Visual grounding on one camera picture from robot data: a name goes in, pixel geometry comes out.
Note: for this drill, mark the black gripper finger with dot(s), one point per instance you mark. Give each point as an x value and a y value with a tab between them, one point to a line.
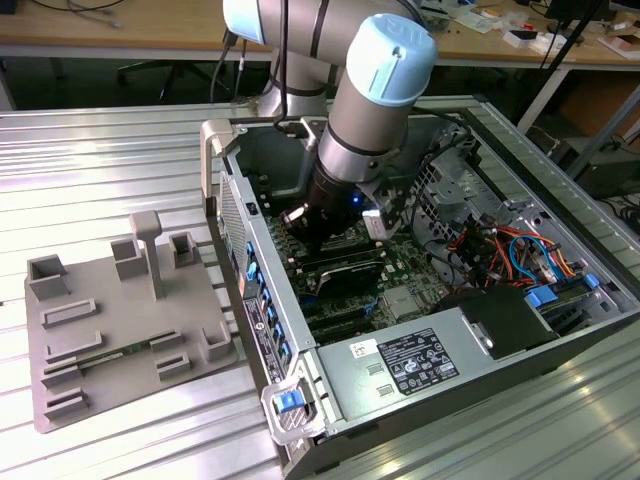
302	222
332	232

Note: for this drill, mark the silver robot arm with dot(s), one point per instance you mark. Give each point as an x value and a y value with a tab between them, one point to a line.
370	115

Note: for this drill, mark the black RAM slot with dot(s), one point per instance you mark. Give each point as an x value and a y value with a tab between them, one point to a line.
275	199
274	208
275	194
275	204

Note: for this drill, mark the black expansion slot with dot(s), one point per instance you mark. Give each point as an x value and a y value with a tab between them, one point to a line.
340	312
345	327

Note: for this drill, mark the black graphics card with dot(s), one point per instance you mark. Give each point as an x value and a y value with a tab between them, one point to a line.
350	280

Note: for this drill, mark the green motherboard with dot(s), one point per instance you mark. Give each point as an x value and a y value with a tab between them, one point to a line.
400	260

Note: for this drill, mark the silver chipset heatsink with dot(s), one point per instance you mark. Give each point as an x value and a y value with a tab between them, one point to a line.
404	302

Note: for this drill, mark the metal drive cage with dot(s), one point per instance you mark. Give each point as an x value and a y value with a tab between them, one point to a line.
450	195

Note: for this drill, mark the white sticker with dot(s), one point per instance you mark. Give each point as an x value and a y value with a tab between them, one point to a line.
364	347

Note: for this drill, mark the grey power supply unit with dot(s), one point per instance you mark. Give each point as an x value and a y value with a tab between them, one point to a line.
350	385

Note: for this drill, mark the black power supply label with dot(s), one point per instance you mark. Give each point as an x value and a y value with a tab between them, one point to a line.
417	362

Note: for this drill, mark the blue case latch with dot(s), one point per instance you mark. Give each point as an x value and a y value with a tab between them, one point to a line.
287	404

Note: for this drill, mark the grey parts rack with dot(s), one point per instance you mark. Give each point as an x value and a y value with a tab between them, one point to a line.
125	310

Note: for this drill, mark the blue disk carrier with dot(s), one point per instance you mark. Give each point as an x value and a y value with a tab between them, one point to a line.
542	296

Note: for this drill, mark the open PC case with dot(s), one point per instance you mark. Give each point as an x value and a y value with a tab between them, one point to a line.
500	390

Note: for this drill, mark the green RAM stick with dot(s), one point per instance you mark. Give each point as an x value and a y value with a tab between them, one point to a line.
115	356

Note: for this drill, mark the wooden desk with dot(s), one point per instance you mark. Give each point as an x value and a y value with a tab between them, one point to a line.
150	25

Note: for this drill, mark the white box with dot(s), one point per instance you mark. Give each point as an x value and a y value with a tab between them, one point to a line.
542	42

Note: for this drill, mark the small blue clip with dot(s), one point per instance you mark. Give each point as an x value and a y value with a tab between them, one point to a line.
591	280

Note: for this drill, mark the black box under desk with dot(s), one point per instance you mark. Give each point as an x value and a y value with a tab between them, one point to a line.
615	175

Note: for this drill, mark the brown tray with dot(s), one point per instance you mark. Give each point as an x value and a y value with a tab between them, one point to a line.
622	45

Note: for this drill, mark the black air duct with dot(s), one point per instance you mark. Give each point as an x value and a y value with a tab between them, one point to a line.
505	315

